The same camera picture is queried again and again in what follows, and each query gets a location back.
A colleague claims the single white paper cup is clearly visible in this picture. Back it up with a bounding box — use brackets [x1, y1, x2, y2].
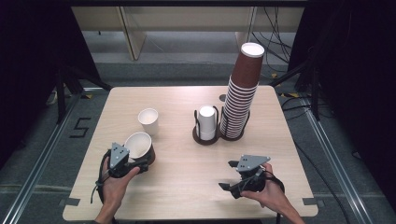
[137, 107, 160, 136]

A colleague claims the left hand-held gripper cable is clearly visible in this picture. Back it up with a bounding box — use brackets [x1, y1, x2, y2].
[91, 148, 113, 205]

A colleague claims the single brown paper cup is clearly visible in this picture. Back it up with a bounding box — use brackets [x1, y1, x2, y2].
[124, 131, 156, 166]

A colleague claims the right hand-held gripper cable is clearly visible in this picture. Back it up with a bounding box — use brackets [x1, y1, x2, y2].
[264, 170, 286, 224]

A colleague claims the metal floor rail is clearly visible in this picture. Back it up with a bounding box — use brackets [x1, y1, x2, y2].
[1, 90, 84, 224]
[300, 96, 372, 224]

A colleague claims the short stack of white cups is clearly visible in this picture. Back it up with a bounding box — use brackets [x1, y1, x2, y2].
[197, 105, 218, 142]

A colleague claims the person's left hand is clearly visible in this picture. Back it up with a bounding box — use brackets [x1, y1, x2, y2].
[102, 157, 141, 213]

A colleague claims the black tape strip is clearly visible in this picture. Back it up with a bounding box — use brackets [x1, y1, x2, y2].
[302, 197, 325, 208]
[59, 197, 81, 207]

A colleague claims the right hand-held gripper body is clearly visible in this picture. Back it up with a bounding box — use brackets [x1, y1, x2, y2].
[230, 154, 271, 200]

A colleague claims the dark brown double cup holder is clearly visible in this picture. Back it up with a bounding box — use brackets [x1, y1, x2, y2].
[191, 105, 251, 147]

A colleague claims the beige wooden shelf unit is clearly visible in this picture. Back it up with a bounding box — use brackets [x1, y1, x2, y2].
[70, 6, 305, 62]

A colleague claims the black metal stand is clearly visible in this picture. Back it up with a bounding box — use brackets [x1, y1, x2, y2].
[54, 62, 113, 125]
[269, 46, 322, 122]

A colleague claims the bundle of black cables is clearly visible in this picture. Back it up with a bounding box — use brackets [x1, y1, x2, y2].
[250, 6, 297, 79]

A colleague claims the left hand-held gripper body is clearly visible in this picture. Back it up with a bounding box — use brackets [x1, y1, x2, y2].
[106, 142, 142, 179]

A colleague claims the black floor cable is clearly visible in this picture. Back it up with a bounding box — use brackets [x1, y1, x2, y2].
[281, 94, 353, 224]

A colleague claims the tall stack of brown cups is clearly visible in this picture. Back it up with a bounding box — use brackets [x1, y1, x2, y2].
[219, 42, 265, 140]

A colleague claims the person's right hand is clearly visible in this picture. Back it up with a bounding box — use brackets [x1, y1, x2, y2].
[240, 162, 293, 217]

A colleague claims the black tape floor marking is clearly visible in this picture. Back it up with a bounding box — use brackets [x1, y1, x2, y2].
[68, 117, 92, 139]

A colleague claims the hand-held gripper cable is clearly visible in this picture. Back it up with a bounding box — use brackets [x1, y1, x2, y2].
[91, 148, 113, 205]
[264, 170, 286, 224]

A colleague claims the dark curtain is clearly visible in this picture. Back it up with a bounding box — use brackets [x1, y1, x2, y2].
[0, 0, 102, 162]
[288, 0, 396, 216]

